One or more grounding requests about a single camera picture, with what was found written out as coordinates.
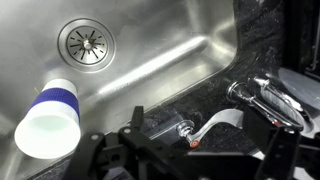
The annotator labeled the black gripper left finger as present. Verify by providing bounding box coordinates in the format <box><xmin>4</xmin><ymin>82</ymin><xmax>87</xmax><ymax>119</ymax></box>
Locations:
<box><xmin>66</xmin><ymin>105</ymin><xmax>188</xmax><ymax>180</ymax></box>

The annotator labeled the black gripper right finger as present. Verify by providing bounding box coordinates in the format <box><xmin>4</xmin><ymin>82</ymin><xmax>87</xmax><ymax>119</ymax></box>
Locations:
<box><xmin>243</xmin><ymin>107</ymin><xmax>320</xmax><ymax>180</ymax></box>

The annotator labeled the chrome tap handle red dot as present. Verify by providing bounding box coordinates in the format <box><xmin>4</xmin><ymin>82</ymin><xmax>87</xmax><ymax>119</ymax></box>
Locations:
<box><xmin>176</xmin><ymin>108</ymin><xmax>246</xmax><ymax>149</ymax></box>

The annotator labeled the small chrome gooseneck tap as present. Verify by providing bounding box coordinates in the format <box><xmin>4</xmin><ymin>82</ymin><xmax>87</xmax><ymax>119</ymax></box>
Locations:
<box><xmin>226</xmin><ymin>76</ymin><xmax>306</xmax><ymax>132</ymax></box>

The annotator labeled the white cup blue band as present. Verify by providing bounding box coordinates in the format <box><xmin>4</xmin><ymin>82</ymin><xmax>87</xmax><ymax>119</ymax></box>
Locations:
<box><xmin>14</xmin><ymin>78</ymin><xmax>82</xmax><ymax>160</ymax></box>

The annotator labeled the metal sink drain strainer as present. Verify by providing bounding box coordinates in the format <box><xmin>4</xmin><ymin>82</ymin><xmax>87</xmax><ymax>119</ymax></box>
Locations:
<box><xmin>57</xmin><ymin>18</ymin><xmax>117</xmax><ymax>73</ymax></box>

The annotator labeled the stainless steel sink basin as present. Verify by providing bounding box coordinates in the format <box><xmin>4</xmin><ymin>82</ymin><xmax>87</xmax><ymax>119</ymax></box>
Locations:
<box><xmin>0</xmin><ymin>0</ymin><xmax>239</xmax><ymax>180</ymax></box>

